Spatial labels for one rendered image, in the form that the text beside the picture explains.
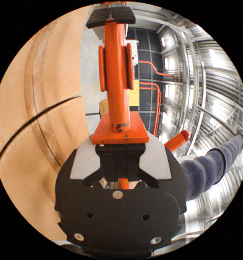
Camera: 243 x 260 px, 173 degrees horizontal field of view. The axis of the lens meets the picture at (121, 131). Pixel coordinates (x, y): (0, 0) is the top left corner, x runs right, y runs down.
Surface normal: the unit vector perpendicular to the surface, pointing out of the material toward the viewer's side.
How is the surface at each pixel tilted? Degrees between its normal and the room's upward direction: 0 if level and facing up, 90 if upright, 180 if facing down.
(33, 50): 0
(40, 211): 1
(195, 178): 108
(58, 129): 1
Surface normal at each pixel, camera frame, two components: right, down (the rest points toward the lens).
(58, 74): 1.00, -0.04
